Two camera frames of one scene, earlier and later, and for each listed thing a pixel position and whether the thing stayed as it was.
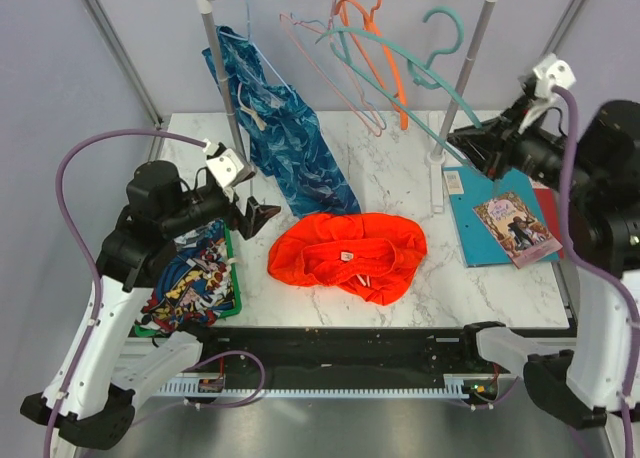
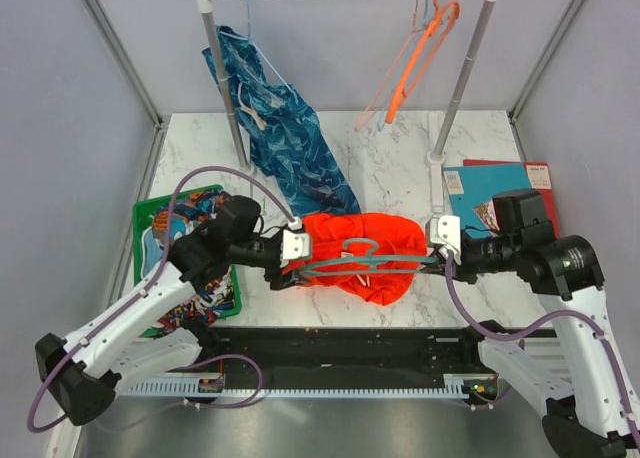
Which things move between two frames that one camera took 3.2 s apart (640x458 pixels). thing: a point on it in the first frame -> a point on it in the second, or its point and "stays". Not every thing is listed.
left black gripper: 255,216 -> 278,280
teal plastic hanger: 419,62 -> 368,246
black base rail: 348,352 stays
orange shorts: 368,254 stays
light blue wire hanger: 248,38 stays
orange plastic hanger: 351,10 -> 396,99
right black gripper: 490,145 -> 462,271
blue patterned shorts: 286,144 stays
